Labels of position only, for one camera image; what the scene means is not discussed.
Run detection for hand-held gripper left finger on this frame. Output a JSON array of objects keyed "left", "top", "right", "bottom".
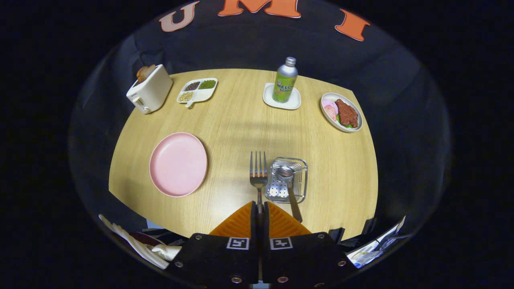
[{"left": 171, "top": 201, "right": 257, "bottom": 287}]

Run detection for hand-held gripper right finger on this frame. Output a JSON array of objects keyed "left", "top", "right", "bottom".
[{"left": 261, "top": 201, "right": 356, "bottom": 287}]

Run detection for wooden-handled fork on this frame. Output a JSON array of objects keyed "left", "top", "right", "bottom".
[{"left": 249, "top": 151, "right": 268, "bottom": 213}]

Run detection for wooden-handled metal spoon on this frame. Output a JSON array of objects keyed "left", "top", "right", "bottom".
[{"left": 275, "top": 166, "right": 304, "bottom": 223}]

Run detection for white cloth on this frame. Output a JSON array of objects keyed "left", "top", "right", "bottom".
[{"left": 98, "top": 214, "right": 182, "bottom": 269}]

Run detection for pink round plate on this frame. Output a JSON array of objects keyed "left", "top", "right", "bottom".
[{"left": 149, "top": 132, "right": 208, "bottom": 197}]

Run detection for printed paper sheets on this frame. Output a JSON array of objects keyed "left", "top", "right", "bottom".
[{"left": 346, "top": 216, "right": 406, "bottom": 269}]

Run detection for white square coaster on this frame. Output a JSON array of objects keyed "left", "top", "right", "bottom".
[{"left": 263, "top": 82, "right": 302, "bottom": 110}]

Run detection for pink ham slices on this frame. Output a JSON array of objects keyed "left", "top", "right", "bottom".
[{"left": 322, "top": 99, "right": 339, "bottom": 122}]

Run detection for white oval food plate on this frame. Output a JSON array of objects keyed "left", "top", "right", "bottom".
[{"left": 320, "top": 92, "right": 363, "bottom": 133}]

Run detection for red-brown meat piece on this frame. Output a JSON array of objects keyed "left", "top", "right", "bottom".
[{"left": 335, "top": 99, "right": 359, "bottom": 128}]

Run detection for white divided bean dish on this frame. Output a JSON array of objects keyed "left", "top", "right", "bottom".
[{"left": 177, "top": 77, "right": 218, "bottom": 108}]

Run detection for green soda bottle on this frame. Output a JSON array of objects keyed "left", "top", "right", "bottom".
[{"left": 272, "top": 57, "right": 298, "bottom": 104}]

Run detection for white toaster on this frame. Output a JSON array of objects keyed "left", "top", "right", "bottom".
[{"left": 126, "top": 64, "right": 173, "bottom": 114}]

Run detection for toast slices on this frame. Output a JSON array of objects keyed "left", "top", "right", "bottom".
[{"left": 136, "top": 64, "right": 156, "bottom": 83}]

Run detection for metal wire basket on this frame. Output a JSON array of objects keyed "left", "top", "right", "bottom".
[{"left": 265, "top": 157, "right": 308, "bottom": 204}]

